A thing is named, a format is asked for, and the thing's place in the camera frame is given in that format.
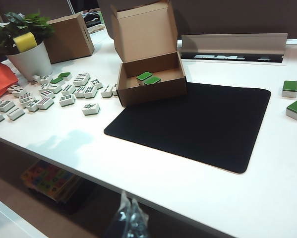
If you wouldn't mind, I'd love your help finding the four bamboo mahjong tile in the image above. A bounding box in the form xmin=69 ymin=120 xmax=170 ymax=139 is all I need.
xmin=75 ymin=72 xmax=91 ymax=82
xmin=61 ymin=84 xmax=76 ymax=96
xmin=72 ymin=76 xmax=88 ymax=87

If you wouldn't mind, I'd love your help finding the orange cloth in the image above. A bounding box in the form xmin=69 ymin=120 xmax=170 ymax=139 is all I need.
xmin=0 ymin=60 xmax=19 ymax=100

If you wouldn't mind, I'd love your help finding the colourful book stack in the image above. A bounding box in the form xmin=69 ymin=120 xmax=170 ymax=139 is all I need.
xmin=20 ymin=159 xmax=81 ymax=204

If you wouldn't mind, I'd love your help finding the brown paper box with lid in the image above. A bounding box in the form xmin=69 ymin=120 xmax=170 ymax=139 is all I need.
xmin=110 ymin=0 xmax=188 ymax=107

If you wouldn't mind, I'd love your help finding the six bamboo mahjong tile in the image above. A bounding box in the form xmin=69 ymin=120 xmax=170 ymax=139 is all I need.
xmin=83 ymin=85 xmax=98 ymax=99
xmin=59 ymin=95 xmax=76 ymax=107

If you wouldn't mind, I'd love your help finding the brown felt desk divider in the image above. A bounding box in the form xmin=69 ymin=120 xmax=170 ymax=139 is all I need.
xmin=0 ymin=0 xmax=297 ymax=40

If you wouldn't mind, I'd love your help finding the eight bamboo mahjong tile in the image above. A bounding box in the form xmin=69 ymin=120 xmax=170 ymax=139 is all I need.
xmin=90 ymin=78 xmax=104 ymax=90

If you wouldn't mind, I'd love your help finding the seven bamboo mahjong tile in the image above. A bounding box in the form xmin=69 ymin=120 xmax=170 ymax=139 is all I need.
xmin=74 ymin=86 xmax=87 ymax=99

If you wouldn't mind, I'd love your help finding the black mouse mat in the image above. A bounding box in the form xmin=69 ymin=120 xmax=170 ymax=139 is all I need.
xmin=103 ymin=81 xmax=272 ymax=175

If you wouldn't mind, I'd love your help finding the yellow sponge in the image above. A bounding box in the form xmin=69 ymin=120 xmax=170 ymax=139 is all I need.
xmin=13 ymin=33 xmax=38 ymax=53

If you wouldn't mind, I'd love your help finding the two bamboo mahjong tile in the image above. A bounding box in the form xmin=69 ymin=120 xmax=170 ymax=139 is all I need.
xmin=100 ymin=84 xmax=114 ymax=98

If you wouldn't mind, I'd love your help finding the green leafy plant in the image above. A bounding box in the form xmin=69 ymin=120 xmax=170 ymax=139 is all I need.
xmin=0 ymin=9 xmax=55 ymax=56

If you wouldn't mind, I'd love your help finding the white plant pot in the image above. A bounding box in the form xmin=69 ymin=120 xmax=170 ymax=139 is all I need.
xmin=6 ymin=41 xmax=53 ymax=82

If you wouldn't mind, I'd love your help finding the one bamboo bird mahjong tile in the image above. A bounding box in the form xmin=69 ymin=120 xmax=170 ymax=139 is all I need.
xmin=82 ymin=102 xmax=101 ymax=117

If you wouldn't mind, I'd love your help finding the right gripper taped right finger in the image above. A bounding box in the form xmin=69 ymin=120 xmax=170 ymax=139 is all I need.
xmin=130 ymin=198 xmax=149 ymax=238

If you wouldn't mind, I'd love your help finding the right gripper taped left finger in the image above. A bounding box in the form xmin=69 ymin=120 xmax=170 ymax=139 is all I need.
xmin=113 ymin=190 xmax=133 ymax=238

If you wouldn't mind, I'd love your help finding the brown cardboard cube box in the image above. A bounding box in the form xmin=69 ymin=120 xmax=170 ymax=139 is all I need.
xmin=43 ymin=13 xmax=95 ymax=64

